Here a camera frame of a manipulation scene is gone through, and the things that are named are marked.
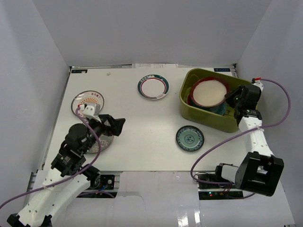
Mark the large teal scalloped plate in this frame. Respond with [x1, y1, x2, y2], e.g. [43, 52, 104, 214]
[186, 87, 227, 115]

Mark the red lacquer round tray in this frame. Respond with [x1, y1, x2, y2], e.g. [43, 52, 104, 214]
[189, 77, 230, 108]

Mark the white plate orange sunburst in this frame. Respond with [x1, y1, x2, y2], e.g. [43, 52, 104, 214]
[71, 90, 105, 115]

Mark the white plate teal rim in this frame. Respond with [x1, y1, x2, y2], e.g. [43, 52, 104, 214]
[137, 74, 169, 101]

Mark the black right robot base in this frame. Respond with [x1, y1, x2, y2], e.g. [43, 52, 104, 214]
[195, 163, 239, 189]

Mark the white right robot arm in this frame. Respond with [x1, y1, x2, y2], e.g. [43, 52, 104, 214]
[214, 84, 284, 196]

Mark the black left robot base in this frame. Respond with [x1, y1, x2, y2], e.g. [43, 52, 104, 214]
[83, 166, 117, 198]

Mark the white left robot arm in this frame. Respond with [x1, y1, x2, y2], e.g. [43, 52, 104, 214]
[7, 114, 125, 227]

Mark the olive green plastic bin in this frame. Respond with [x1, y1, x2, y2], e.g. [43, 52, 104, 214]
[179, 69, 252, 132]

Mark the grey plate white pattern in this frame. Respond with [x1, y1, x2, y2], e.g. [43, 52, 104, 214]
[88, 135, 114, 154]

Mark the blue white patterned plate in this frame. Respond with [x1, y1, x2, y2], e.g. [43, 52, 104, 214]
[176, 125, 205, 152]

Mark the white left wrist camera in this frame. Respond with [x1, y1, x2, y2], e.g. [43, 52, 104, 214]
[78, 103, 100, 122]

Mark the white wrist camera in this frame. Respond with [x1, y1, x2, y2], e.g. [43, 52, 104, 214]
[251, 77, 264, 91]
[78, 103, 100, 122]

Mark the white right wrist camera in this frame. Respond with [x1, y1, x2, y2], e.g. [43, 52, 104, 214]
[251, 77, 264, 91]

